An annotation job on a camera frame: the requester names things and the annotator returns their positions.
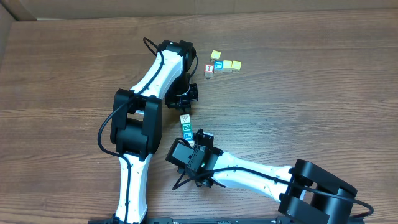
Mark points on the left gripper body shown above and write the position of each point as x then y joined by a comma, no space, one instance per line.
182,101

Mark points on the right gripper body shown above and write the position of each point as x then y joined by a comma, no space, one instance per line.
203,140

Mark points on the white ice cream block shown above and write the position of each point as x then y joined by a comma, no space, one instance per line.
191,143

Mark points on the blue letter P block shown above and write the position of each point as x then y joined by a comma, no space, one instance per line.
188,135

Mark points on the green letter Z block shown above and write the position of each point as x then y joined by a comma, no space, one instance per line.
186,127

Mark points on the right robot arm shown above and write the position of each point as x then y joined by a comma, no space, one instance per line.
306,193

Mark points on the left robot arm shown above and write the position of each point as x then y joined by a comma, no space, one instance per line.
136,122

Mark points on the red letter I block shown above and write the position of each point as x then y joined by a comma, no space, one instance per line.
209,71

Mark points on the blue picture block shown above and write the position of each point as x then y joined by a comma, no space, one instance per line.
218,66

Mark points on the yellow block far top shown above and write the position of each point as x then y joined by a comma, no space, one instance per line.
215,55

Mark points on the yellow block middle row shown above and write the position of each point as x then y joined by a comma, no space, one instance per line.
227,66

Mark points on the yellow block row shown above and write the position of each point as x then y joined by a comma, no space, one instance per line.
227,66
236,66

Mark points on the yellow block right row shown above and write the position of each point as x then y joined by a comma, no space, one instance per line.
236,66

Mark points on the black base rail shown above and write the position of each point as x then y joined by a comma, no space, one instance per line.
167,220

